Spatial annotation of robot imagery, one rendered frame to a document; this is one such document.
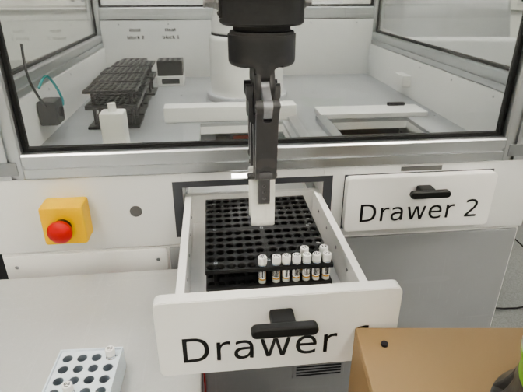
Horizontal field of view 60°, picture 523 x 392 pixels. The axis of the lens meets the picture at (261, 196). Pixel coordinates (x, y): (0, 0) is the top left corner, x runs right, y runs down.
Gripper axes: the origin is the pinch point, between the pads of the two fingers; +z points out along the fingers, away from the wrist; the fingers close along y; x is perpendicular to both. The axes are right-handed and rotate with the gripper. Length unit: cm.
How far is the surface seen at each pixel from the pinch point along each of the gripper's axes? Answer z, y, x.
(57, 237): 13.2, -15.5, -32.1
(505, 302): 100, -92, 116
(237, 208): 10.2, -17.2, -2.2
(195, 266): 16.6, -9.8, -9.6
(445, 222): 17.3, -21.0, 38.4
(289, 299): 8.1, 11.0, 2.0
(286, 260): 9.4, 0.9, 3.3
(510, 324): 100, -79, 110
